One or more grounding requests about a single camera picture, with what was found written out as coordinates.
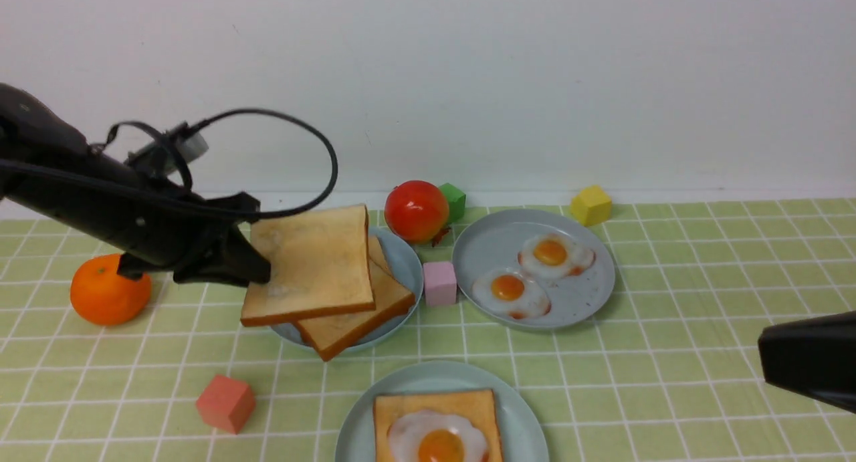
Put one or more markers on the blue plate with toast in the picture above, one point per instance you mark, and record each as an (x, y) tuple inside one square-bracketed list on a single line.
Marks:
[(406, 268)]

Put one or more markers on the light green front plate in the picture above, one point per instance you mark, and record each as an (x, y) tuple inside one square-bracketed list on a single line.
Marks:
[(521, 435)]

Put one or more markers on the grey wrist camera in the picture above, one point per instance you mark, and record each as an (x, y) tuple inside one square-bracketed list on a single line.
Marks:
[(169, 151)]

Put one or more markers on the yellow cube block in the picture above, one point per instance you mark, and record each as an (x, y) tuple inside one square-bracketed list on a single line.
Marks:
[(591, 206)]

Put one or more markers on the toast slice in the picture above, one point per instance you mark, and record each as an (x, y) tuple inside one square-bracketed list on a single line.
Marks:
[(376, 254), (477, 406), (319, 266), (330, 335)]

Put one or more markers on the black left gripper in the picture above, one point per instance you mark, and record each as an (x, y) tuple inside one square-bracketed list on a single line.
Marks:
[(154, 238)]

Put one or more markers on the red tomato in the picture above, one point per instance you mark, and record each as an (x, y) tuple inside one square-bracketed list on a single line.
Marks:
[(417, 212)]

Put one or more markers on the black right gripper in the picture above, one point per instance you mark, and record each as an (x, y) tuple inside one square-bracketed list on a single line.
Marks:
[(814, 358)]

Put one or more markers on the salmon red cube block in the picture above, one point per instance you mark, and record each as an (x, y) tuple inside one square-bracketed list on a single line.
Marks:
[(226, 404)]

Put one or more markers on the grey plate with eggs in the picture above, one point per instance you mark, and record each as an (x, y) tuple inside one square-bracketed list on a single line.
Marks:
[(495, 240)]

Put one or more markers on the pink cube block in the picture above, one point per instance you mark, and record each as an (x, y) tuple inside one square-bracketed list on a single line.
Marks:
[(440, 284)]

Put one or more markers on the orange tangerine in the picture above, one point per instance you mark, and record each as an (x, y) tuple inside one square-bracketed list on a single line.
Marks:
[(101, 296)]

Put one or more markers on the fried egg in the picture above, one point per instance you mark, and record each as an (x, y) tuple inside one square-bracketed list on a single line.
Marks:
[(554, 256), (508, 292), (431, 436)]

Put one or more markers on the green cube block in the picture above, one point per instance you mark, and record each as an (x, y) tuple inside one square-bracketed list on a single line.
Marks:
[(456, 200)]

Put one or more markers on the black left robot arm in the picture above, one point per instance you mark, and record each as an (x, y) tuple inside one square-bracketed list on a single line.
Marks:
[(48, 166)]

